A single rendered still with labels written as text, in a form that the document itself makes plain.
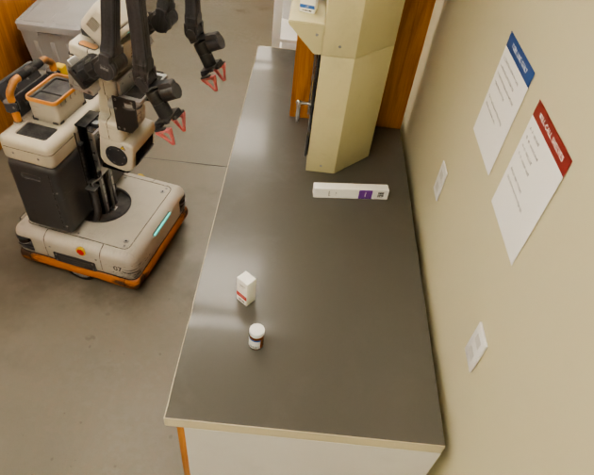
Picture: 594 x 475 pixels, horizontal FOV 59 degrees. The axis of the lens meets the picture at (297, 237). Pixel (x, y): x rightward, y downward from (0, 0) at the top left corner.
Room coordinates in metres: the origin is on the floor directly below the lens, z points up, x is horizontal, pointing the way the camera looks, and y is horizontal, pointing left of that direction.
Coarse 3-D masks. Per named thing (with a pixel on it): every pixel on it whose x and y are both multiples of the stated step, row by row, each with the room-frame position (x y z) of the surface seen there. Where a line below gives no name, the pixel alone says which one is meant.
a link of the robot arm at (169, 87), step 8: (136, 80) 1.62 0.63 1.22; (160, 80) 1.67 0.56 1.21; (168, 80) 1.65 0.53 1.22; (144, 88) 1.62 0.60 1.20; (152, 88) 1.63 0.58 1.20; (160, 88) 1.63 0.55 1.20; (168, 88) 1.62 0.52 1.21; (176, 88) 1.64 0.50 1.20; (160, 96) 1.62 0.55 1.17; (168, 96) 1.61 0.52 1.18; (176, 96) 1.62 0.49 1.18
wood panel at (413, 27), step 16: (416, 0) 1.99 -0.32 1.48; (432, 0) 1.99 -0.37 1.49; (416, 16) 1.99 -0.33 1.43; (400, 32) 1.99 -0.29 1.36; (416, 32) 1.99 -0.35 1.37; (304, 48) 1.97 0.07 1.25; (400, 48) 1.99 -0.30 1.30; (416, 48) 1.99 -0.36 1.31; (304, 64) 1.97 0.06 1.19; (400, 64) 1.99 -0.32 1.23; (416, 64) 1.99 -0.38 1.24; (304, 80) 1.97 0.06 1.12; (400, 80) 1.99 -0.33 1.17; (304, 96) 1.98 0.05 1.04; (384, 96) 1.99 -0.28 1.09; (400, 96) 1.99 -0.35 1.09; (304, 112) 1.98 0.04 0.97; (384, 112) 1.99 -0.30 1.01; (400, 112) 1.99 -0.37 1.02; (400, 128) 1.99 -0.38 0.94
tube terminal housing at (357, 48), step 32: (352, 0) 1.61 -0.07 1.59; (384, 0) 1.67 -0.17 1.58; (352, 32) 1.61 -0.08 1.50; (384, 32) 1.70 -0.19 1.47; (320, 64) 1.61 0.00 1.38; (352, 64) 1.61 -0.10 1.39; (384, 64) 1.73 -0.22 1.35; (320, 96) 1.61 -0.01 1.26; (352, 96) 1.63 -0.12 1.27; (320, 128) 1.61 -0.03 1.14; (352, 128) 1.65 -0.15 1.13; (320, 160) 1.61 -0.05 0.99; (352, 160) 1.68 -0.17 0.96
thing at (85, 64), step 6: (84, 60) 1.69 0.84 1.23; (90, 60) 1.67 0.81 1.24; (72, 66) 1.67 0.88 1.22; (78, 66) 1.68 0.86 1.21; (84, 66) 1.67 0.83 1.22; (90, 66) 1.66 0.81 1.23; (72, 72) 1.64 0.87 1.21; (78, 72) 1.66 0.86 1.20; (84, 72) 1.66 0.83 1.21; (90, 72) 1.66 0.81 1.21; (78, 78) 1.65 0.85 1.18; (84, 78) 1.66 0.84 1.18; (90, 78) 1.66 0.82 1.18; (96, 78) 1.67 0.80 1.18; (78, 84) 1.64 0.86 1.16; (84, 84) 1.65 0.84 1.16; (90, 84) 1.67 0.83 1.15
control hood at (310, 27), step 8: (296, 0) 1.77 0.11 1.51; (320, 0) 1.79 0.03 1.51; (296, 8) 1.70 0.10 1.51; (320, 8) 1.72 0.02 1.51; (296, 16) 1.64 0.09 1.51; (304, 16) 1.65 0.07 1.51; (312, 16) 1.66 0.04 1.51; (320, 16) 1.66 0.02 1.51; (296, 24) 1.60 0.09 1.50; (304, 24) 1.60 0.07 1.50; (312, 24) 1.61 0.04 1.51; (320, 24) 1.61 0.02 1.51; (296, 32) 1.61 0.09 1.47; (304, 32) 1.60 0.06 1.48; (312, 32) 1.61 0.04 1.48; (320, 32) 1.61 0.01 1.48; (304, 40) 1.60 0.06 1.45; (312, 40) 1.61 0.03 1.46; (320, 40) 1.61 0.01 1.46; (312, 48) 1.61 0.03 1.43; (320, 48) 1.61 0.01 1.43
